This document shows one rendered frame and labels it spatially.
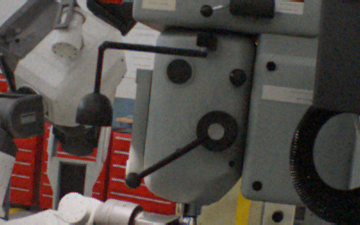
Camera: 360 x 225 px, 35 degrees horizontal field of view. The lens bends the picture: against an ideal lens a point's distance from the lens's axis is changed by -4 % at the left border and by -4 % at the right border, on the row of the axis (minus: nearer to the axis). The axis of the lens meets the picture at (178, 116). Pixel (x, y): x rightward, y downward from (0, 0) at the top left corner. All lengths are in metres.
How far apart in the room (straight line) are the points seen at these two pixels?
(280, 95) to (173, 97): 0.19
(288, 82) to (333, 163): 0.16
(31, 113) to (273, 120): 0.62
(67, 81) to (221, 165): 0.51
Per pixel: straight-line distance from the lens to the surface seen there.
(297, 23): 1.02
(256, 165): 1.02
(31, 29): 1.51
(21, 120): 1.38
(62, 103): 1.42
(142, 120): 1.14
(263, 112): 1.01
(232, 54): 1.04
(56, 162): 1.77
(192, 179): 1.06
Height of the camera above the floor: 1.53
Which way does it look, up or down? 3 degrees down
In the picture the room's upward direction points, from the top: 6 degrees clockwise
